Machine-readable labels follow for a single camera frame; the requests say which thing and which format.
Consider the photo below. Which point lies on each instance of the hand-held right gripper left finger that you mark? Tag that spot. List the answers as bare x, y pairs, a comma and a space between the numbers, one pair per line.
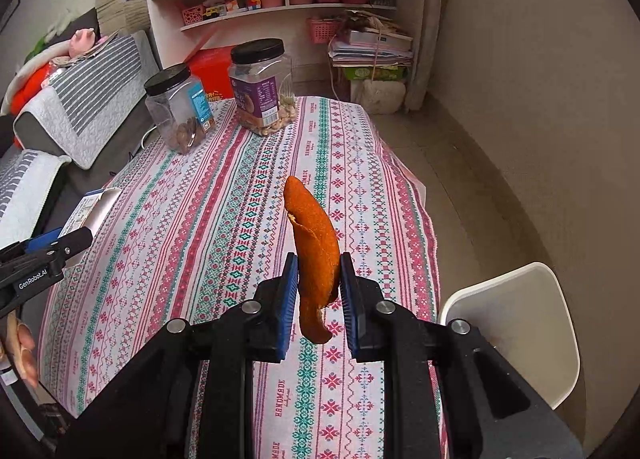
289, 299

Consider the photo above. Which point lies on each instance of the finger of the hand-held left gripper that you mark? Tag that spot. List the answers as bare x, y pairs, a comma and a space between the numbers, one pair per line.
75, 240
42, 240

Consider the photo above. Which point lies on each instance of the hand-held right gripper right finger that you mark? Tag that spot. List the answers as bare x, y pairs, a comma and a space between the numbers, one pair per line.
350, 309

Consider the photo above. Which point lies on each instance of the orange peel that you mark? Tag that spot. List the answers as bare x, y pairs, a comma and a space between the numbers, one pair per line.
312, 239

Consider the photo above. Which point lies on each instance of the white plastic bin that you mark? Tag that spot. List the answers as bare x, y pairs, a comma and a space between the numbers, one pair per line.
525, 314

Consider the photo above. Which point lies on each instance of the person's left hand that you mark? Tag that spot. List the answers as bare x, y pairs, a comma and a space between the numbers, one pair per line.
25, 354

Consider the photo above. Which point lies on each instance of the white carton with blue label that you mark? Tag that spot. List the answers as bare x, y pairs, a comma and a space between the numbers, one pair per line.
90, 209

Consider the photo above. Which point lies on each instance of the dark grey sofa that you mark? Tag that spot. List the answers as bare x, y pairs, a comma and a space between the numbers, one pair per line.
95, 179

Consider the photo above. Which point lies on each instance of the patterned tablecloth table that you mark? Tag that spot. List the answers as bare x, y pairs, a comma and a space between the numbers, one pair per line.
200, 239

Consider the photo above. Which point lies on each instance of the red cloth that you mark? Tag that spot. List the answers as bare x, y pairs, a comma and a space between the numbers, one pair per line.
35, 86

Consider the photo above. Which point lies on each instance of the blue label nut jar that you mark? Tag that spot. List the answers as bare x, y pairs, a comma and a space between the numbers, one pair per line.
175, 109

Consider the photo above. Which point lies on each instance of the pink plush toy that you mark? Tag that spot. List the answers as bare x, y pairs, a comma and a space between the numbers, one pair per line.
82, 43

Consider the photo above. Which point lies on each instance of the purple label nut jar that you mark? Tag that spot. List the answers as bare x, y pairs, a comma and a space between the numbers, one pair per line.
260, 89

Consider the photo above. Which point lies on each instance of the white stuffed sack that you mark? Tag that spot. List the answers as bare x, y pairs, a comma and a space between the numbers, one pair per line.
382, 96

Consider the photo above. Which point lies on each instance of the red gift box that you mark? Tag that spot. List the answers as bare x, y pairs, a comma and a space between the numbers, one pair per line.
210, 69

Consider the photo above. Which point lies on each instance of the green cardboard box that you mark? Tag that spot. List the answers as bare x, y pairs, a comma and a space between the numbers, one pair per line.
380, 74

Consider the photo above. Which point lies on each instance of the tall stack of books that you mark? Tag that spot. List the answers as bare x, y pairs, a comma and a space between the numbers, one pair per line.
122, 6

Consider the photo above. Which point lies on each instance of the yellow toy car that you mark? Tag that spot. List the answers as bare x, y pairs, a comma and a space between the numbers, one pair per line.
213, 13

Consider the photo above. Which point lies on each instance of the tied stack of books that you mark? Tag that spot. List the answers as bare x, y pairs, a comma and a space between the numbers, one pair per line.
370, 41

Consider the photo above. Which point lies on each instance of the colourful puzzle cube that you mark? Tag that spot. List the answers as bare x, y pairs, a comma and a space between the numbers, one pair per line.
254, 3

